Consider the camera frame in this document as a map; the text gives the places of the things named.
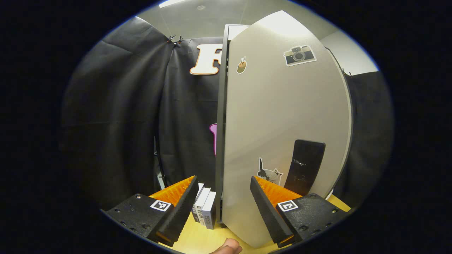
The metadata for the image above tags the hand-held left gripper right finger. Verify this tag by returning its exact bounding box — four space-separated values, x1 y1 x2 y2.
250 176 348 248

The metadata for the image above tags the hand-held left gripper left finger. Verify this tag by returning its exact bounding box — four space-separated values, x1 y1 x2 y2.
100 175 199 247

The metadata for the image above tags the white cabinet door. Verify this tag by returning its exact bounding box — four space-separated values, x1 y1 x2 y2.
222 10 353 248

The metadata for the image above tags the white and grey cabinet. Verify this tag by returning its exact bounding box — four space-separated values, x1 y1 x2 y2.
215 24 251 223

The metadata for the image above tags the ceiling light panel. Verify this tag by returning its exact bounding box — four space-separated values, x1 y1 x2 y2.
159 0 189 8

